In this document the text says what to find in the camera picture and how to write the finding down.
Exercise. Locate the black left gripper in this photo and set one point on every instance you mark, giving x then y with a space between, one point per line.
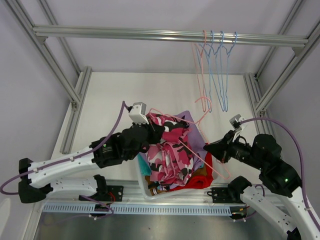
156 131

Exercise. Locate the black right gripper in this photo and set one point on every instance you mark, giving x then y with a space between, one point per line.
221 148

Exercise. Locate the pink wire hanger camouflage trousers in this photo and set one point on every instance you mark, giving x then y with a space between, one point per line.
182 143

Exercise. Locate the red trousers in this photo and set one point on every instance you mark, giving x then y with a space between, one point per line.
201 178

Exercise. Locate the pink wire hanger lilac trousers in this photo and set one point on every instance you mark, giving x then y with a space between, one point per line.
197 53

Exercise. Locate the blue wire hanger brown trousers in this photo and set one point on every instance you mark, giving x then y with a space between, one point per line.
219 66

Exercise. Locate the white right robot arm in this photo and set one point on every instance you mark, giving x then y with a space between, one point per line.
280 178

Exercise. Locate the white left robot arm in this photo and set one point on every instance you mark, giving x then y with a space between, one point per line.
51 178

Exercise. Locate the white plastic mesh basket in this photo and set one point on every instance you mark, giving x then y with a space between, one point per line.
144 187

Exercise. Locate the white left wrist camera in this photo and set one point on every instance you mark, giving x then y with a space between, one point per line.
137 113

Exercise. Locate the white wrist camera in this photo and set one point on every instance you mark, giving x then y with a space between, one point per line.
137 113
237 124

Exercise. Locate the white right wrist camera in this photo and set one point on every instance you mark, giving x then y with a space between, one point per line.
237 124

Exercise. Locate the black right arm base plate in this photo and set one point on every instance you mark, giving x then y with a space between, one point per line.
223 195

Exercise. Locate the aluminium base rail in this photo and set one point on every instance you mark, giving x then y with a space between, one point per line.
133 194

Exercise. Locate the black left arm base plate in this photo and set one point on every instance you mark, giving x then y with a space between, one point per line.
113 193

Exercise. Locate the right aluminium frame struts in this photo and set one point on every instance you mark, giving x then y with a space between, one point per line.
277 65

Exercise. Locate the aluminium frame struts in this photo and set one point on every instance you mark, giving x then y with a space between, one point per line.
277 65
76 94

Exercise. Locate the left aluminium frame struts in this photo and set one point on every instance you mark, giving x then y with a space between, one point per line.
76 94

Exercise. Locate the white slotted cable duct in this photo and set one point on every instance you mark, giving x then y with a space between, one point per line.
138 209

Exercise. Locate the aluminium hanging rail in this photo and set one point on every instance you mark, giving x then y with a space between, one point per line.
270 40

